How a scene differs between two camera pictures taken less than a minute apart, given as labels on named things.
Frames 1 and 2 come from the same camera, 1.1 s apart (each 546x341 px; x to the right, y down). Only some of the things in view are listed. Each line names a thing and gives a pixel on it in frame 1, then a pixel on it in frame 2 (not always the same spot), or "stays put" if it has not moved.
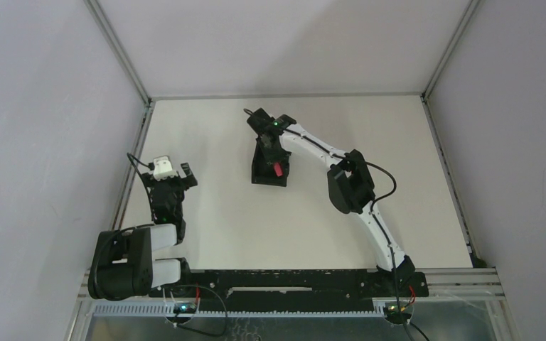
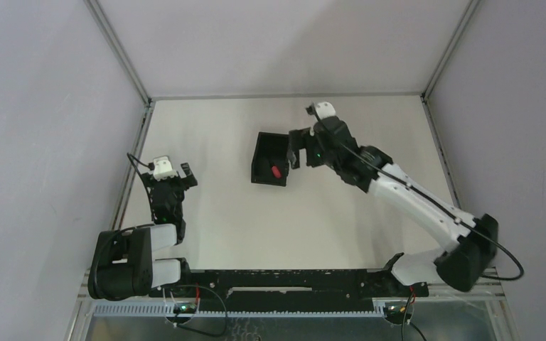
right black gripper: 271,158 to 298,140
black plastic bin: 268,150 stays put
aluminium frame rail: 456,284 stays put
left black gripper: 170,182 stays put
